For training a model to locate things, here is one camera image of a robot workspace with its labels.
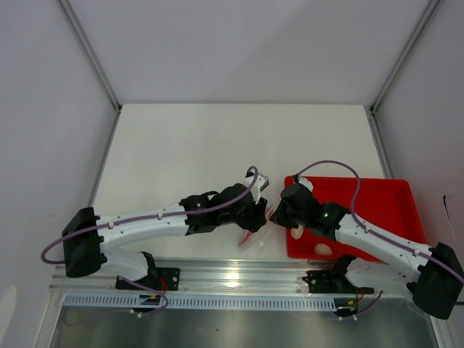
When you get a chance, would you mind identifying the white egg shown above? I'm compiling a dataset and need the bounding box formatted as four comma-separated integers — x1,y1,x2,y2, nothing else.
314,243,333,256
291,226,304,240

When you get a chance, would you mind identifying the clear zip top bag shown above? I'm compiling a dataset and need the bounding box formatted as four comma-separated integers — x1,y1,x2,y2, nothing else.
238,204,275,250

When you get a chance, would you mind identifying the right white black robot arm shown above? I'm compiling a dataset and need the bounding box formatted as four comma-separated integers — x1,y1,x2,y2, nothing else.
270,183,463,320

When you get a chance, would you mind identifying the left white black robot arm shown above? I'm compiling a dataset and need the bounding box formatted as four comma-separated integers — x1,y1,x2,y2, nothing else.
62,183,268,290

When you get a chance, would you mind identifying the red plastic tray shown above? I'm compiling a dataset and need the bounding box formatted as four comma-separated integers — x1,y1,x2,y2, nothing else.
286,176,427,262

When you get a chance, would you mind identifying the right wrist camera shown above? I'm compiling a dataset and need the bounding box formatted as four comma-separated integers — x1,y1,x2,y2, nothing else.
292,175,313,191

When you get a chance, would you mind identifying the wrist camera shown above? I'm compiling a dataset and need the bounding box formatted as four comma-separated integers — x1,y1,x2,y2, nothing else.
292,175,313,191
244,170,269,195

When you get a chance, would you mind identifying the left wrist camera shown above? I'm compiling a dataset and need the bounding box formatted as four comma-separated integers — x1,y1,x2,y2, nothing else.
244,170,269,195

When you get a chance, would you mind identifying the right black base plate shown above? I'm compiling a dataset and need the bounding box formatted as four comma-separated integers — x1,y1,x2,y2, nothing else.
302,270,350,294

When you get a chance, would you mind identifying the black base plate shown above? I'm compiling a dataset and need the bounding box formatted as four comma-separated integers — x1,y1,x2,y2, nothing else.
135,268,181,291
302,270,350,294

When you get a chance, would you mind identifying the aluminium mounting rail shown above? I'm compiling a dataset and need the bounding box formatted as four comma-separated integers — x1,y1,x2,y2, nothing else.
49,257,403,293

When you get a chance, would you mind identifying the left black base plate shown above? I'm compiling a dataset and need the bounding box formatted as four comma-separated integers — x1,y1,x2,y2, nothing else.
135,268,181,291

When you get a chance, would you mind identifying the white slotted cable duct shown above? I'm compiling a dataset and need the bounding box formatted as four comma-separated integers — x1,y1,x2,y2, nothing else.
63,292,336,312

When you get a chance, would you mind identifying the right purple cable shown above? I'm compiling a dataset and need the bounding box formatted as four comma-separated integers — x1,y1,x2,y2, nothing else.
292,159,464,283

